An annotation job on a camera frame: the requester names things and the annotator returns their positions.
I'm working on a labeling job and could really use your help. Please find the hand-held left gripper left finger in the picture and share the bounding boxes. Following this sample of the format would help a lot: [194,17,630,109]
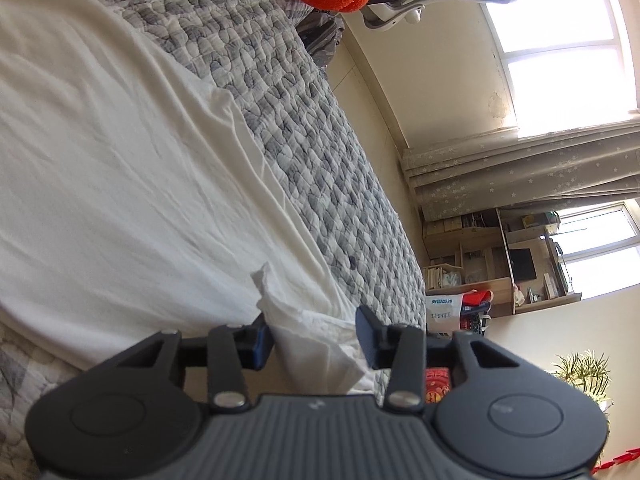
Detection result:
[117,312,275,409]

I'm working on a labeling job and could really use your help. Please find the green potted plant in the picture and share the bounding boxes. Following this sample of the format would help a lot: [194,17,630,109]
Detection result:
[550,350,614,407]

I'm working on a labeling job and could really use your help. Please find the red printed bag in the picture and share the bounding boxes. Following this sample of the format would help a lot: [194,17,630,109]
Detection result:
[424,367,454,407]

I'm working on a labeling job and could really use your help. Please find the white paper bag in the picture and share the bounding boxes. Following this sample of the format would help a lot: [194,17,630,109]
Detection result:
[425,292,468,337]

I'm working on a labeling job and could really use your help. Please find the black monitor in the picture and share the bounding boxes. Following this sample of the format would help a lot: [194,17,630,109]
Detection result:
[510,249,538,281]

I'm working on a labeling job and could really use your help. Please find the large window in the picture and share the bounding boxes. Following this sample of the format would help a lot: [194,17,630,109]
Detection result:
[482,0,640,141]

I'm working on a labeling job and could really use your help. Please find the red cloth bag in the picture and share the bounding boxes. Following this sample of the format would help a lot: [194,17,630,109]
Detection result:
[460,287,494,311]

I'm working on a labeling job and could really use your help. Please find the wooden desk with shelves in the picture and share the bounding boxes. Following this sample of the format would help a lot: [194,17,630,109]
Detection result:
[422,207,583,318]

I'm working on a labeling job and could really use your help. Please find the small window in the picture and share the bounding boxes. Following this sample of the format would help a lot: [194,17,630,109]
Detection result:
[555,202,640,301]

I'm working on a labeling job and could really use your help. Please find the white pants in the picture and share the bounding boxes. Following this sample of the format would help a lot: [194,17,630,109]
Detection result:
[0,0,381,396]

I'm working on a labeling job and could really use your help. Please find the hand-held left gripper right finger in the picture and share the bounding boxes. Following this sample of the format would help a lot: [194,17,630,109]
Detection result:
[355,305,523,409]

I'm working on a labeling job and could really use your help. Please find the grey backpack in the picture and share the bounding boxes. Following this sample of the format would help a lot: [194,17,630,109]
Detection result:
[295,10,346,68]

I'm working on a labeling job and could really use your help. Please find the grey star-print curtain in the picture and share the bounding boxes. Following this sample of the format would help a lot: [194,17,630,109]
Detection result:
[400,110,640,221]

